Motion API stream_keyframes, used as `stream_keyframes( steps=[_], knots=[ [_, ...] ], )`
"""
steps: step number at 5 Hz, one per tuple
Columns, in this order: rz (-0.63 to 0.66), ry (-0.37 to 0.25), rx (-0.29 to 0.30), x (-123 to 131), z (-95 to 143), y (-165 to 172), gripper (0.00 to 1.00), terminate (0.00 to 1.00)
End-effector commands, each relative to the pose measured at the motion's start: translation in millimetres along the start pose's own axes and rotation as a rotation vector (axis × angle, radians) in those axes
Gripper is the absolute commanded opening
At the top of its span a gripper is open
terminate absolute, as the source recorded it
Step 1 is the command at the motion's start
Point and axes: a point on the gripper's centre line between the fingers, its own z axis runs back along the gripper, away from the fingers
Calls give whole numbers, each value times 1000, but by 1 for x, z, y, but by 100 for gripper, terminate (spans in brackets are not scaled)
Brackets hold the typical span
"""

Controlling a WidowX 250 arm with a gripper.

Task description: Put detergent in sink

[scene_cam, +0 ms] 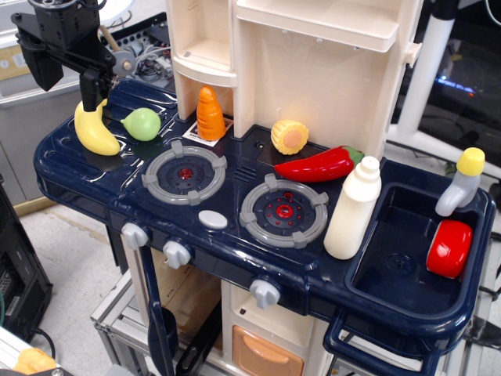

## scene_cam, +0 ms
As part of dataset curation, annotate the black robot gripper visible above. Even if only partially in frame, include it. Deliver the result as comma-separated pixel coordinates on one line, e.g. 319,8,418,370
11,1,116,111

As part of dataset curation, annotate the white detergent bottle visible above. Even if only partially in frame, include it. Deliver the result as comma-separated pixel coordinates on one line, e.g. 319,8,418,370
323,156,382,260

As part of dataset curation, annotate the navy toy sink basin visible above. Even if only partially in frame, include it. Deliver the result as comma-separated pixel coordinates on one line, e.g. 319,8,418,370
345,183,495,319

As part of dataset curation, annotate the yellow toy banana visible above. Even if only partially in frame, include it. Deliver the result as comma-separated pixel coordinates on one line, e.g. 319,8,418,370
74,99,120,156

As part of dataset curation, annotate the grey storage bin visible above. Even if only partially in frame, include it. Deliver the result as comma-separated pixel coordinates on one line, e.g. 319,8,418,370
1,24,81,205

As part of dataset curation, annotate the wooden mallet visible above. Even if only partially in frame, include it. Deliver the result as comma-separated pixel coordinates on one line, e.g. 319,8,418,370
99,25,136,78

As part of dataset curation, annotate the green toy pear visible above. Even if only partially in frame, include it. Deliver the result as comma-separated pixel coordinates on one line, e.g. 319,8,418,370
121,107,161,142

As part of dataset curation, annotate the orange toy carrot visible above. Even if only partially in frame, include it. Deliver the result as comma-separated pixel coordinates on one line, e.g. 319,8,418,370
196,85,226,141

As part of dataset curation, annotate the left grey stove burner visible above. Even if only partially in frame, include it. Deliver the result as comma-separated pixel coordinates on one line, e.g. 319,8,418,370
142,140,227,206

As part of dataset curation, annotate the grey stove burner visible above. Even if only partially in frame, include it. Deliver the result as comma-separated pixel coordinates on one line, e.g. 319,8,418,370
239,174,329,249
142,140,227,206

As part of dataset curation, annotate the left grey stove knob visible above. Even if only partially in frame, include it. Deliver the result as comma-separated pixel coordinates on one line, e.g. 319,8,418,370
121,222,149,249

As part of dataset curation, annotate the grey stove knob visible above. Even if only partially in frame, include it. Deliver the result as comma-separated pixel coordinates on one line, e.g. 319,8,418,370
121,222,149,249
163,240,191,269
250,279,280,309

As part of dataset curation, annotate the grey oval button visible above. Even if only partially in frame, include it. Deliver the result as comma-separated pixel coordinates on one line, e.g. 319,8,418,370
198,210,228,230

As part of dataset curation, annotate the middle grey stove knob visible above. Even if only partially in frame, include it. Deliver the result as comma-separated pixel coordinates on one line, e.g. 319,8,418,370
163,240,191,269

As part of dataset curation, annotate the black computer case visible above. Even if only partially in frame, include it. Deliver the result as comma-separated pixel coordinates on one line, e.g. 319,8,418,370
1,190,52,342

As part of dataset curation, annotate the yellow toy corn piece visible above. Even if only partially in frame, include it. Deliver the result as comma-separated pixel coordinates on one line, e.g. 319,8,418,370
271,119,309,155

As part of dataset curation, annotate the right grey stove burner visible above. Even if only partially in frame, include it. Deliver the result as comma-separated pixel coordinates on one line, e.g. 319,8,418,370
239,174,329,249

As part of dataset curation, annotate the cream toy kitchen upper shelf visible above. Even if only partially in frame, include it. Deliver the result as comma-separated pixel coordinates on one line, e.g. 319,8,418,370
165,0,422,157

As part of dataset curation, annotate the red toy chili pepper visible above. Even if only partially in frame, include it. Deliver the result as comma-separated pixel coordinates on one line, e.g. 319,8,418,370
274,146,365,183

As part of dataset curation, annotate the yellow toy food piece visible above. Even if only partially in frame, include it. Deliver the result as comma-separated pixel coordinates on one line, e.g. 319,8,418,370
13,348,57,375

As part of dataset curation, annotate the right grey stove knob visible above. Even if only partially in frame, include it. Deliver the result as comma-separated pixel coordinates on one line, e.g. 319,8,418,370
250,279,280,309

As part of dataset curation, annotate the orange toy drawer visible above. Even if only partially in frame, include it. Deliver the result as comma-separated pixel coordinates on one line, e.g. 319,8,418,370
232,326,304,376

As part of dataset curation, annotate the white pipe stand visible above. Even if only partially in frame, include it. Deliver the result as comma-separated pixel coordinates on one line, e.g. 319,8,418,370
387,1,500,165

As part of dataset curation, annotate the navy toy kitchen countertop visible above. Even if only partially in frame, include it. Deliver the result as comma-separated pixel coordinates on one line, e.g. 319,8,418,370
34,80,496,363

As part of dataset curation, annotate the grey toy faucet yellow cap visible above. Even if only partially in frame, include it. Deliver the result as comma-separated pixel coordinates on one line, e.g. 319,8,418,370
435,147,485,217

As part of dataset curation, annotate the red toy tomato piece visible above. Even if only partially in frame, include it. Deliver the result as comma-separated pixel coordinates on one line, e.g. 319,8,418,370
426,219,473,279

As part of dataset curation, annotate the aluminium frame cart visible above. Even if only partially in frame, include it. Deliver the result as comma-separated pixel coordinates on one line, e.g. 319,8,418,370
91,272,157,375

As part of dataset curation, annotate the navy oven door handle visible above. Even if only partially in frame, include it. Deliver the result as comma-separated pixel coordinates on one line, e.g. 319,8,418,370
139,245,175,376

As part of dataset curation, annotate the navy towel rail handle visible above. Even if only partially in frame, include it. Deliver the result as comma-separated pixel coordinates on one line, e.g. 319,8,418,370
323,312,442,375

